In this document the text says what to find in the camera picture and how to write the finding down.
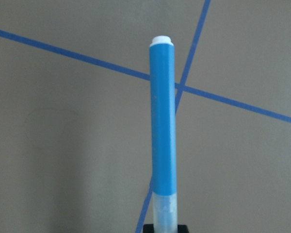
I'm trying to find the blue tape grid lines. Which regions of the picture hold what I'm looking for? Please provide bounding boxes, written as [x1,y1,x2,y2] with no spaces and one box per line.
[0,0,291,233]

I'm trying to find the blue highlighter marker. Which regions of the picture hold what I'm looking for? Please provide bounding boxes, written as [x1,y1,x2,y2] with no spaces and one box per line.
[149,35,178,233]

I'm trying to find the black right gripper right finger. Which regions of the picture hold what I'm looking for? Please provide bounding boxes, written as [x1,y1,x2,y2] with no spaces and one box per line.
[177,224,189,233]

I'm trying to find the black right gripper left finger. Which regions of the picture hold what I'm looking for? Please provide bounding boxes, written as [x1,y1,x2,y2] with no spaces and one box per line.
[143,224,154,233]

